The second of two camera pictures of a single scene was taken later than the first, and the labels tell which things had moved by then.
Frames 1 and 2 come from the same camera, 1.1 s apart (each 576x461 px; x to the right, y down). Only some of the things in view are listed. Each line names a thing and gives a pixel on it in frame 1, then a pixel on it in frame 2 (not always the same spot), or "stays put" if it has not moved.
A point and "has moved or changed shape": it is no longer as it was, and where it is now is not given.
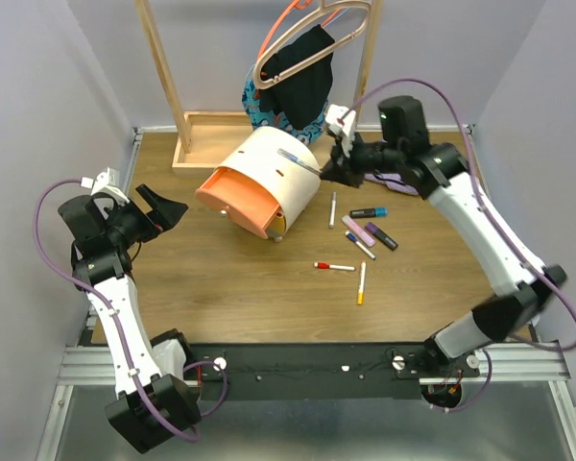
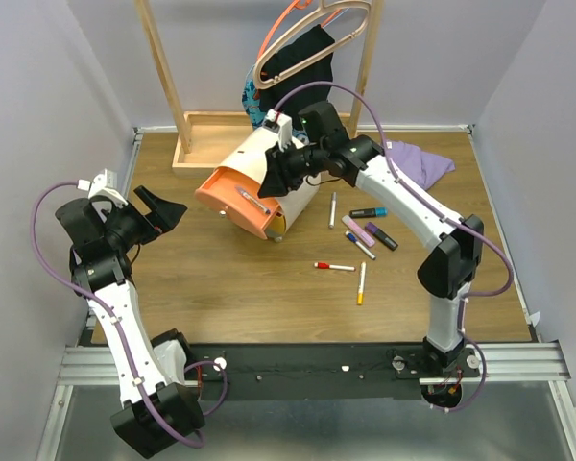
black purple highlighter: (380, 235) stays put
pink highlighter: (368, 240) stays put
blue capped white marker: (354, 240) stays put
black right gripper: (334, 172) → (278, 176)
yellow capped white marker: (362, 283) stays put
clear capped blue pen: (297, 159) has moved or changed shape
